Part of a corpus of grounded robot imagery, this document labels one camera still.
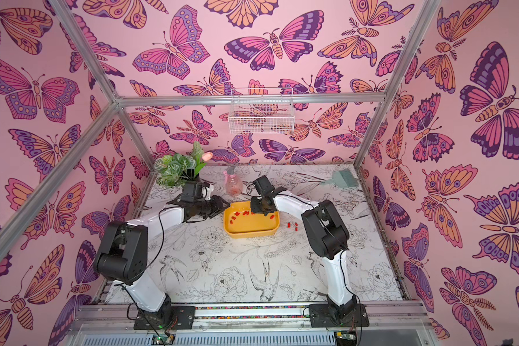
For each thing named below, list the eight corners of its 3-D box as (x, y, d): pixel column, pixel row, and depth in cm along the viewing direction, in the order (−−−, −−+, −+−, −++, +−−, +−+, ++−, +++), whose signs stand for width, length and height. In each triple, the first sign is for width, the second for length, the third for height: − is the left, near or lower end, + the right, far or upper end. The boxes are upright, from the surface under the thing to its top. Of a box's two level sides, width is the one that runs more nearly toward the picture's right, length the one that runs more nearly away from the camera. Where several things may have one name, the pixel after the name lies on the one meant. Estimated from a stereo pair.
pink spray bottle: (228, 197, 110) (223, 175, 97) (230, 184, 115) (225, 162, 102) (241, 197, 110) (238, 175, 97) (242, 184, 115) (240, 162, 102)
